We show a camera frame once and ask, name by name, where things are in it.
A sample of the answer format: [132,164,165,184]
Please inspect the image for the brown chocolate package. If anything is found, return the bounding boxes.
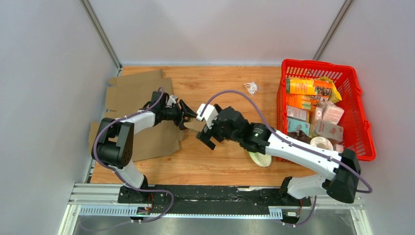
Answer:
[287,130,311,144]

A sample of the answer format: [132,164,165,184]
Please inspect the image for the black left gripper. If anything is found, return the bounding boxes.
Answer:
[161,100,198,131]

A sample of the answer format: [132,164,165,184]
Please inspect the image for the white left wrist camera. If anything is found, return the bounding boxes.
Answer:
[166,95,178,107]

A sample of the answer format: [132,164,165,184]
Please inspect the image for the orange sponge pack lower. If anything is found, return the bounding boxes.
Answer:
[286,94,312,111]

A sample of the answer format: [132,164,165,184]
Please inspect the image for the aluminium frame post right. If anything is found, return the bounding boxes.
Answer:
[312,0,354,61]

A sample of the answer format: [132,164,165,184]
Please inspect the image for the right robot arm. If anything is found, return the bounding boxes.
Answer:
[196,104,361,205]

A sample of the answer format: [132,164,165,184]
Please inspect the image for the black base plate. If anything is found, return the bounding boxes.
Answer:
[117,185,311,215]

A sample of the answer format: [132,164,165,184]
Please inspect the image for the white tape roll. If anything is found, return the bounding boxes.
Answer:
[310,137,334,151]

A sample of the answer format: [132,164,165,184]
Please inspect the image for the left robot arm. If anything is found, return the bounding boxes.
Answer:
[91,88,197,203]

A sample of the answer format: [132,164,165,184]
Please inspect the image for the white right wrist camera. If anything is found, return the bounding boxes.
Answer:
[196,103,218,129]

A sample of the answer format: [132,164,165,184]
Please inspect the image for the aluminium frame post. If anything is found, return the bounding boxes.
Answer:
[80,0,123,73]
[312,0,354,61]

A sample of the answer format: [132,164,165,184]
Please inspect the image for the yellow snack bag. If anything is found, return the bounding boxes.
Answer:
[317,76,343,104]

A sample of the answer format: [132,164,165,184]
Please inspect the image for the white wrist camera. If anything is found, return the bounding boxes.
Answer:
[166,95,178,107]
[196,103,218,129]

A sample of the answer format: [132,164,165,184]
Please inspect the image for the brown cardboard box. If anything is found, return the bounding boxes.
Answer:
[184,118,206,132]

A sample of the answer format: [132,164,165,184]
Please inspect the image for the clear bag white parts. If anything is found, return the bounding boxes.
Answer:
[244,82,258,95]

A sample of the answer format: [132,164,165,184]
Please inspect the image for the green lettuce head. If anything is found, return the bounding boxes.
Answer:
[248,152,272,167]

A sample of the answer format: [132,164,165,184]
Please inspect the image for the teal box package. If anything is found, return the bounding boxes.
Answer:
[287,117,310,136]

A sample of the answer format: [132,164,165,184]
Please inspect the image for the red plastic basket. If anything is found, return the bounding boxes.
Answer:
[276,59,376,162]

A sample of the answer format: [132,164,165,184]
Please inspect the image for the pink snack package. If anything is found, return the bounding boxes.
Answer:
[322,105,345,125]

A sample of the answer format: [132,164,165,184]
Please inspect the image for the pink white package lower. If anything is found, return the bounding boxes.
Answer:
[310,119,344,143]

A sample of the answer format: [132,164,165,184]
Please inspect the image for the aluminium frame post left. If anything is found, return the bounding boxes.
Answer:
[80,0,123,73]

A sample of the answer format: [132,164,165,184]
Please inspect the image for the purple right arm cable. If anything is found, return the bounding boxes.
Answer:
[201,90,373,194]

